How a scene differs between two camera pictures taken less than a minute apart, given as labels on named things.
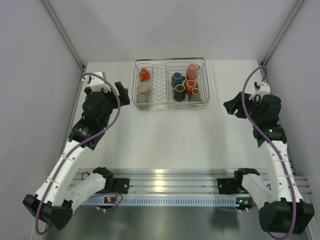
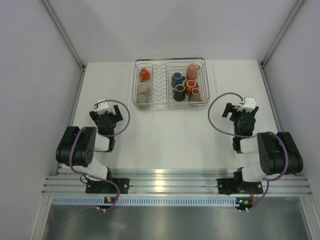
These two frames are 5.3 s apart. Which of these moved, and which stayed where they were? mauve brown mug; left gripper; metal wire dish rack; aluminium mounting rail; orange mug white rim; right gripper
Moved: right gripper; left gripper
Stayed: mauve brown mug; aluminium mounting rail; orange mug white rim; metal wire dish rack
